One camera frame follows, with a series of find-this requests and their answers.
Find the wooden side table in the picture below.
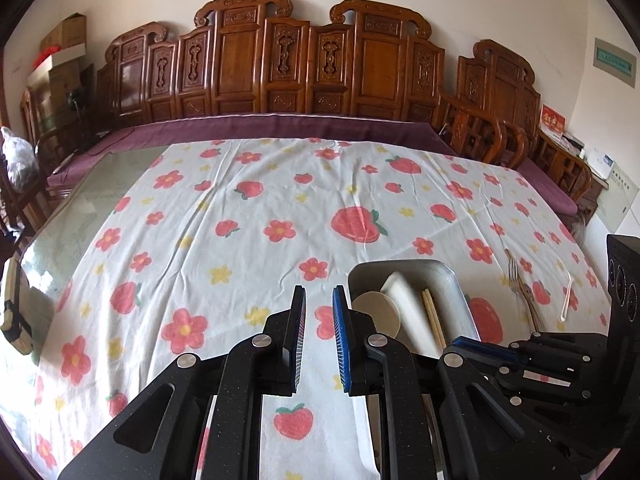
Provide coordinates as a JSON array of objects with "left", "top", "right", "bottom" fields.
[{"left": 575, "top": 160, "right": 612, "bottom": 221}]

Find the large cardboard box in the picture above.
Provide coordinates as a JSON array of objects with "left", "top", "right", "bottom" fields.
[{"left": 47, "top": 62, "right": 83, "bottom": 111}]

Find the wooden chair with dark clothes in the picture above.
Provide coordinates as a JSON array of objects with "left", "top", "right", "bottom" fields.
[{"left": 0, "top": 160, "right": 51, "bottom": 241}]

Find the black desk lamp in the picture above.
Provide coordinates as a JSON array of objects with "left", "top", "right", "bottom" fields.
[{"left": 67, "top": 85, "right": 93, "bottom": 111}]

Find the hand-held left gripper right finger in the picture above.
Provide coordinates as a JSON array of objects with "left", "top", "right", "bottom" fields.
[{"left": 332, "top": 285, "right": 583, "bottom": 480}]

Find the white plate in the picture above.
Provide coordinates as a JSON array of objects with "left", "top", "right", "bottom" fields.
[{"left": 380, "top": 272, "right": 441, "bottom": 356}]

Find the small beige black object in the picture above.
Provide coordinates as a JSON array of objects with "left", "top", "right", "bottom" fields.
[{"left": 0, "top": 257, "right": 35, "bottom": 356}]

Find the carved wooden armchair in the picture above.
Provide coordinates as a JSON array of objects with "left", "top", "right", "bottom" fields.
[{"left": 452, "top": 39, "right": 593, "bottom": 211}]

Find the red decoration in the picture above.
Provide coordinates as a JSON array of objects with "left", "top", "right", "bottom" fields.
[{"left": 31, "top": 46, "right": 63, "bottom": 68}]

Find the white blue desktop device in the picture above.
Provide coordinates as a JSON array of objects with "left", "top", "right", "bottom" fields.
[{"left": 587, "top": 147, "right": 617, "bottom": 181}]

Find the purple armchair cushion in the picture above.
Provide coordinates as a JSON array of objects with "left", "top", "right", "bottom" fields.
[{"left": 520, "top": 157, "right": 581, "bottom": 216}]

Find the white flat box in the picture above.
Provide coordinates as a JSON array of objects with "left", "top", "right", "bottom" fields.
[{"left": 27, "top": 42, "right": 86, "bottom": 86}]

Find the metal fork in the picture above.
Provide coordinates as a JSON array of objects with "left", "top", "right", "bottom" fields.
[{"left": 504, "top": 247, "right": 522, "bottom": 293}]

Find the brown cardboard box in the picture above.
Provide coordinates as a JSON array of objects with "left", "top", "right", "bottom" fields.
[{"left": 40, "top": 12, "right": 87, "bottom": 53}]

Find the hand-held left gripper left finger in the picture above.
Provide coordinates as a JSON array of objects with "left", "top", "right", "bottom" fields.
[{"left": 57, "top": 285, "right": 307, "bottom": 480}]

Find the red desk card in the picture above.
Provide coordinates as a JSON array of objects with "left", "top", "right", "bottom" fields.
[{"left": 540, "top": 105, "right": 568, "bottom": 142}]

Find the long purple sofa cushion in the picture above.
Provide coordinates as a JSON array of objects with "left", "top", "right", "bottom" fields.
[{"left": 46, "top": 114, "right": 453, "bottom": 188}]

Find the beige round bowl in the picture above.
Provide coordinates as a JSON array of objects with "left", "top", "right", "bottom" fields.
[{"left": 351, "top": 291, "right": 402, "bottom": 341}]

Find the carved wooden sofa bench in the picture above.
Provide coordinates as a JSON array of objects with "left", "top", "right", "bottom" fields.
[{"left": 45, "top": 0, "right": 531, "bottom": 196}]

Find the grey green wall box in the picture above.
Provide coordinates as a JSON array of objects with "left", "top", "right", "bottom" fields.
[{"left": 593, "top": 37, "right": 638, "bottom": 81}]

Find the rectangular metal tray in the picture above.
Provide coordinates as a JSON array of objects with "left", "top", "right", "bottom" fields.
[{"left": 347, "top": 259, "right": 482, "bottom": 361}]

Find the clear plastic bag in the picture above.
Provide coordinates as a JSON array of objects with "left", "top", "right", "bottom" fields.
[{"left": 0, "top": 126, "right": 40, "bottom": 191}]

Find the floral strawberry tablecloth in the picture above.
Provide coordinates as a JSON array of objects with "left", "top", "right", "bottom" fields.
[{"left": 0, "top": 139, "right": 613, "bottom": 480}]

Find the white plastic spoon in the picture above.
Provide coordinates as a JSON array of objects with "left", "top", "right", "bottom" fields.
[{"left": 560, "top": 270, "right": 577, "bottom": 322}]

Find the wooden chopstick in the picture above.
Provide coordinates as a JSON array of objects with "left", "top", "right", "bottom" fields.
[
  {"left": 422, "top": 290, "right": 441, "bottom": 350},
  {"left": 427, "top": 288, "right": 447, "bottom": 347}
]

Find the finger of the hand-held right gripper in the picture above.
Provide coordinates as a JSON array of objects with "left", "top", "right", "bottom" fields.
[
  {"left": 480, "top": 355, "right": 596, "bottom": 407},
  {"left": 451, "top": 331, "right": 610, "bottom": 376}
]

